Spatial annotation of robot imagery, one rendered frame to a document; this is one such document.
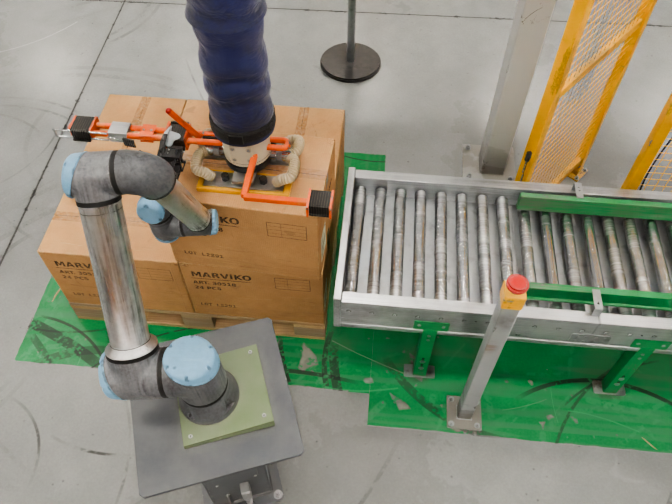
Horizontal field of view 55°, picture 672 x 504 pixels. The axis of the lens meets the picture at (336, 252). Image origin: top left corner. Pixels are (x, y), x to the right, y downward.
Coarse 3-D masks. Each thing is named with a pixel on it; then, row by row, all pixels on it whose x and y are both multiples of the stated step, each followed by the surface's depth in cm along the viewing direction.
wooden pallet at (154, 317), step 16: (336, 240) 331; (80, 304) 298; (96, 304) 297; (160, 320) 306; (176, 320) 306; (192, 320) 300; (208, 320) 298; (224, 320) 306; (240, 320) 306; (272, 320) 292; (288, 336) 303; (304, 336) 302; (320, 336) 300
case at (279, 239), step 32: (320, 160) 241; (192, 192) 231; (224, 224) 236; (256, 224) 233; (288, 224) 230; (320, 224) 235; (192, 256) 257; (224, 256) 254; (256, 256) 250; (288, 256) 247; (320, 256) 248
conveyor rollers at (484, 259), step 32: (384, 192) 285; (416, 192) 285; (352, 224) 275; (416, 224) 274; (480, 224) 274; (544, 224) 274; (608, 224) 273; (352, 256) 263; (416, 256) 264; (480, 256) 264; (544, 256) 265; (576, 256) 264; (608, 256) 266; (640, 256) 263; (352, 288) 254; (416, 288) 254; (480, 288) 256; (640, 288) 255
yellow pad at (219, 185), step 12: (204, 180) 233; (216, 180) 232; (228, 180) 232; (264, 180) 229; (216, 192) 231; (228, 192) 230; (240, 192) 230; (252, 192) 229; (264, 192) 229; (276, 192) 229; (288, 192) 229
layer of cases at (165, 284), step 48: (96, 144) 303; (144, 144) 303; (336, 144) 303; (336, 192) 304; (48, 240) 269; (144, 240) 269; (96, 288) 285; (144, 288) 281; (192, 288) 277; (240, 288) 273; (288, 288) 269
